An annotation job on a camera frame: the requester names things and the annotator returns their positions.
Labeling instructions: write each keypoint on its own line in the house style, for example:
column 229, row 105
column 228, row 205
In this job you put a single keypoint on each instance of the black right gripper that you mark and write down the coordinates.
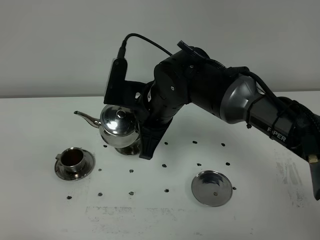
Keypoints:
column 159, row 102

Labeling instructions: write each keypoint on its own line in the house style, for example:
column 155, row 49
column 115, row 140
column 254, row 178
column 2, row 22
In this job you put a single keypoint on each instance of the stainless steel teapot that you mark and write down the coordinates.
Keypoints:
column 117, row 125

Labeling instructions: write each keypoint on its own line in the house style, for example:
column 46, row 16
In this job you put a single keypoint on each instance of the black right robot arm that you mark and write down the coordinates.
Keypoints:
column 232, row 94

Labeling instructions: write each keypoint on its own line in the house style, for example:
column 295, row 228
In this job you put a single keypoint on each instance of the steel teapot saucer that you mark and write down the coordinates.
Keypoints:
column 211, row 188

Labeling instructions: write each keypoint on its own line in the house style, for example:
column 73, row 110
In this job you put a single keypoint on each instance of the steel saucer far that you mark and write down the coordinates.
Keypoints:
column 129, row 150

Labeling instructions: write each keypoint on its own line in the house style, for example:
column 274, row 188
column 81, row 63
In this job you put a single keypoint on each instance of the steel teacup near left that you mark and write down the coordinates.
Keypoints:
column 71, row 160

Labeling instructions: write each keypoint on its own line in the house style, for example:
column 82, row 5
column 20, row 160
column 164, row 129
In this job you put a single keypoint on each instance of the steel saucer near left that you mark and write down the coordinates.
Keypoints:
column 90, row 161

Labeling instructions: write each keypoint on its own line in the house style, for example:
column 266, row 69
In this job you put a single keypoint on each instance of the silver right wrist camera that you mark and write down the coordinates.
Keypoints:
column 119, row 91

